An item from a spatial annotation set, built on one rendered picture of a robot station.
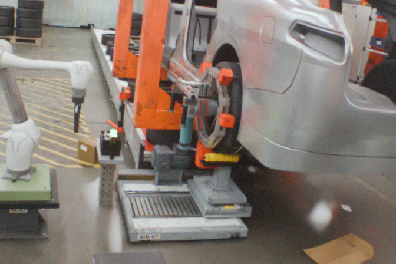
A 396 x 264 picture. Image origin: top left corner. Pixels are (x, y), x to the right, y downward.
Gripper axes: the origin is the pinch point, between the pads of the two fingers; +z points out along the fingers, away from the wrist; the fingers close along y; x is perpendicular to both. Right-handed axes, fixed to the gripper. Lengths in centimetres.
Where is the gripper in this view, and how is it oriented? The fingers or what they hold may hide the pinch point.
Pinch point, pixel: (76, 126)
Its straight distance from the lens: 268.7
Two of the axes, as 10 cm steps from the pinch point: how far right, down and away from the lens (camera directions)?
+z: -1.5, 9.3, 3.2
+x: 9.8, 1.0, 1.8
